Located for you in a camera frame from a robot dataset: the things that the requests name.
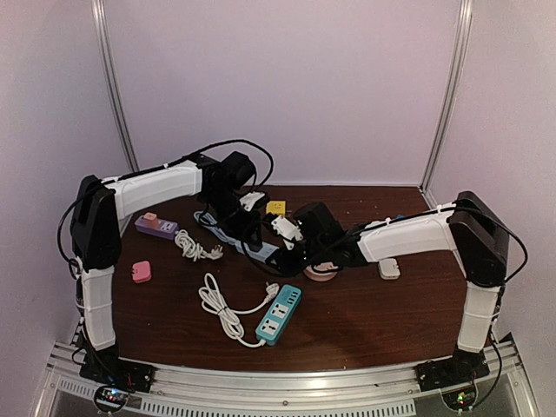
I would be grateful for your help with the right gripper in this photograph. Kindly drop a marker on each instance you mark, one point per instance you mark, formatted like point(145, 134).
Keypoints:
point(287, 267)

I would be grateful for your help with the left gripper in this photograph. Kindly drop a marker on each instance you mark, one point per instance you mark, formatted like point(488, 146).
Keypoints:
point(244, 231)

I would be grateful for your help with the pink round power strip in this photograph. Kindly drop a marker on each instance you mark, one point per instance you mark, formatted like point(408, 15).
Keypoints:
point(319, 275)

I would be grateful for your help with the grey-blue power strip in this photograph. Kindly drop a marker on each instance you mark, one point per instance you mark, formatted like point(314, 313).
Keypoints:
point(207, 221)

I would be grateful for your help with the yellow cube socket adapter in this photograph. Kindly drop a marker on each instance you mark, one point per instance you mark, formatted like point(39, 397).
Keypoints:
point(276, 208)

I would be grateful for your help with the white plug adapter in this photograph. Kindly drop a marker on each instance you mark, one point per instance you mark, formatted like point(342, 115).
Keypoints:
point(389, 269)

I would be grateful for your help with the teal USB power strip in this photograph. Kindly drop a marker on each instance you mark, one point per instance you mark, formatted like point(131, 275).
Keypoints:
point(279, 313)

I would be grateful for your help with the small pink adapter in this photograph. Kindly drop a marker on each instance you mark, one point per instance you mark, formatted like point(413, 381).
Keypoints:
point(151, 220)

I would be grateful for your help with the pink plug adapter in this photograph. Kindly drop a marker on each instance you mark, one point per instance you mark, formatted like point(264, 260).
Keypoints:
point(141, 272)

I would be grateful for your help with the purple power strip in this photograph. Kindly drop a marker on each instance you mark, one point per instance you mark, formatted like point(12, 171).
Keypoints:
point(167, 229)

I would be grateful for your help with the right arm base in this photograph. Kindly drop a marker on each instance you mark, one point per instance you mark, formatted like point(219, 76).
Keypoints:
point(462, 367)

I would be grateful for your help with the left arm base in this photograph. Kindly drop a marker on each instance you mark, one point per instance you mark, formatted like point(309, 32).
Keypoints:
point(115, 372)

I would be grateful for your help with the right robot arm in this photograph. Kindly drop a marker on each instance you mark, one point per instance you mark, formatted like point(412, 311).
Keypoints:
point(465, 232)

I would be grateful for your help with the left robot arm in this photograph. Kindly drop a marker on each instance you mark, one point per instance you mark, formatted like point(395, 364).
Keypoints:
point(104, 208)

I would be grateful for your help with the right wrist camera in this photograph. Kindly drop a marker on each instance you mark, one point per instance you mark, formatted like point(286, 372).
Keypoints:
point(313, 224)

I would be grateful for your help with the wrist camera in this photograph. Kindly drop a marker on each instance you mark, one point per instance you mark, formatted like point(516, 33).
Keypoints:
point(237, 184)
point(313, 224)

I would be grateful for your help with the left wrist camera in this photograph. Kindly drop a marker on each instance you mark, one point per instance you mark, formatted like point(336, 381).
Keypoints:
point(237, 184)

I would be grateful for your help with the aluminium front rail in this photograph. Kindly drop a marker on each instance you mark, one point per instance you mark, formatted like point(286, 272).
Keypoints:
point(375, 391)

